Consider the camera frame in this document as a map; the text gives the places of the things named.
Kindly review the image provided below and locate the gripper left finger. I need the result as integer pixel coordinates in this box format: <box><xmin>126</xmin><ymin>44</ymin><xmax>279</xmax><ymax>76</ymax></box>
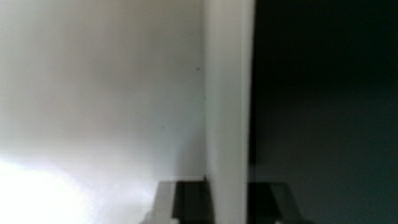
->
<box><xmin>141</xmin><ymin>180</ymin><xmax>214</xmax><ymax>224</ymax></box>

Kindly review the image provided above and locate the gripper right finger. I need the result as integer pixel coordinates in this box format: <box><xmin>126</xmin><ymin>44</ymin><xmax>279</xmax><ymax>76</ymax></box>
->
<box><xmin>247</xmin><ymin>182</ymin><xmax>315</xmax><ymax>224</ymax></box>

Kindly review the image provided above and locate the white square tabletop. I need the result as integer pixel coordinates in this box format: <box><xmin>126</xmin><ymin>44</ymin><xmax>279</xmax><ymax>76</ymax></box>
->
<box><xmin>0</xmin><ymin>0</ymin><xmax>254</xmax><ymax>224</ymax></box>

